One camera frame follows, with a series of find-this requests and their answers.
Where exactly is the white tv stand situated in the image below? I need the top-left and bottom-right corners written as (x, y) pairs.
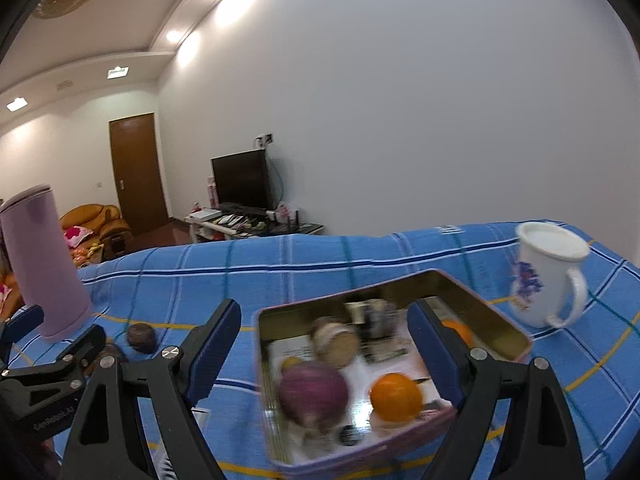
top-left (183, 208), bottom-right (324, 243)

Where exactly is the round purple turnip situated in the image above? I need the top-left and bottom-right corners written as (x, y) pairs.
top-left (277, 361), bottom-right (350, 432)

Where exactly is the orange leather armchair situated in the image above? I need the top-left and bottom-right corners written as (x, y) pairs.
top-left (60, 204), bottom-right (134, 266)

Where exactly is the blue plaid tablecloth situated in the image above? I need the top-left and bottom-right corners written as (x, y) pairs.
top-left (0, 218), bottom-right (640, 480)

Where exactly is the pink patterned cushion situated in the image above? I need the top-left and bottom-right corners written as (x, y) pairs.
top-left (63, 226), bottom-right (93, 249)

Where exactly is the orange fruit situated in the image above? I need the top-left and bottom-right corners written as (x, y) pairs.
top-left (369, 373), bottom-right (423, 424)
top-left (442, 318), bottom-right (475, 352)

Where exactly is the cut purple yam piece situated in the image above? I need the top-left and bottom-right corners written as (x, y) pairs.
top-left (309, 316), bottom-right (361, 368)

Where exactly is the lilac cylindrical container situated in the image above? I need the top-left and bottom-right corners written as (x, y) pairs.
top-left (1, 184), bottom-right (93, 342)

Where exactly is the black television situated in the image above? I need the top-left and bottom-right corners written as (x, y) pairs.
top-left (210, 148), bottom-right (273, 209)

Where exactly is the brown wooden door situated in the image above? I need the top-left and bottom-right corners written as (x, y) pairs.
top-left (108, 113), bottom-right (169, 235)

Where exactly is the dark passion fruit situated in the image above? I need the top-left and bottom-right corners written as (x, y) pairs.
top-left (126, 323), bottom-right (157, 356)
top-left (84, 339), bottom-right (128, 377)

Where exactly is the white floral mug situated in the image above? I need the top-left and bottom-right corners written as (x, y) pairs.
top-left (510, 221), bottom-right (590, 330)

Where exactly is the pink metal tin box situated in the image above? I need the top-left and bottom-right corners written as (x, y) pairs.
top-left (255, 269), bottom-right (532, 479)

